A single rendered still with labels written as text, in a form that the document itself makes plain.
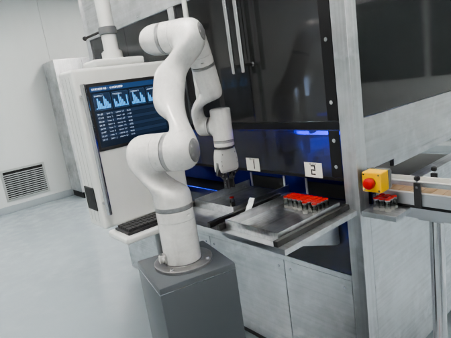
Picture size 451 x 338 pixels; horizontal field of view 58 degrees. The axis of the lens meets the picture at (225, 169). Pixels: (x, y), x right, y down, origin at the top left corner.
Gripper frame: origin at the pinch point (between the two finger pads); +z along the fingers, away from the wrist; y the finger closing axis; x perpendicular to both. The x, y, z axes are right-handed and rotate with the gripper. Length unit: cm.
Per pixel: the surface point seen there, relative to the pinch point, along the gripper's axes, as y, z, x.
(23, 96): -64, -60, -507
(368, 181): -16, -2, 55
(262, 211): -0.8, 10.2, 16.9
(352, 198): -19, 6, 46
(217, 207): 6.6, 9.1, -2.0
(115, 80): 17, -49, -52
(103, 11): 14, -81, -59
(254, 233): 17.9, 9.8, 31.5
